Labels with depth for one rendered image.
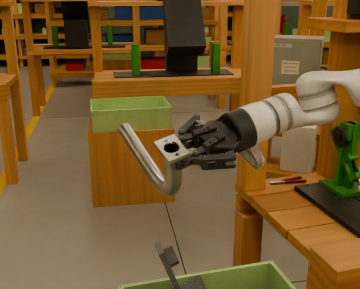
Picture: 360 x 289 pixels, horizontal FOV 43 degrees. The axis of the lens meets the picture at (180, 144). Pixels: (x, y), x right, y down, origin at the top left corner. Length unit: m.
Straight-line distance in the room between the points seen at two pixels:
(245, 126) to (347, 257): 0.77
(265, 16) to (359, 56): 0.45
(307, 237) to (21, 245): 2.23
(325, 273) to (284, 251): 1.76
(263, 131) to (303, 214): 0.93
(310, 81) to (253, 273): 0.58
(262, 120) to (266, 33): 0.94
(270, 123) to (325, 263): 0.70
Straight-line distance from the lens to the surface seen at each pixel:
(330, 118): 0.91
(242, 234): 1.95
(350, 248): 1.52
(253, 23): 1.70
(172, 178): 0.79
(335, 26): 1.80
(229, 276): 1.24
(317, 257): 1.47
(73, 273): 2.98
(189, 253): 3.10
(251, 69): 1.72
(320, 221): 1.69
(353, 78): 0.89
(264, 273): 1.28
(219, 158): 0.76
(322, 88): 0.89
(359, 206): 1.80
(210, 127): 0.80
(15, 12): 10.85
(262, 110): 0.82
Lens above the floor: 1.65
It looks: 19 degrees down
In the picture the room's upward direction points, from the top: straight up
